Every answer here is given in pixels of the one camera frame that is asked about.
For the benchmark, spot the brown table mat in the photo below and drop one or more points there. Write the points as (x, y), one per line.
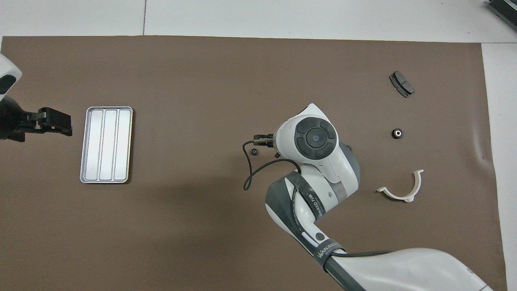
(194, 81)

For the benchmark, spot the dark grey brake pad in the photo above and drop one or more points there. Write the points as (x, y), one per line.
(402, 84)

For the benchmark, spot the silver metal tray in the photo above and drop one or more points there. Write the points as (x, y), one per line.
(106, 145)

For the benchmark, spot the white curved plastic bracket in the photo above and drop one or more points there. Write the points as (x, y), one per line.
(408, 198)

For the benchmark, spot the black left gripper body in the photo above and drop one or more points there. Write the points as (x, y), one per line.
(12, 121)

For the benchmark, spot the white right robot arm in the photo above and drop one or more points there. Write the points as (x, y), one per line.
(404, 270)

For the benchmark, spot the dark grey ribbed object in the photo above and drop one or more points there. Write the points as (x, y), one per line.
(505, 10)

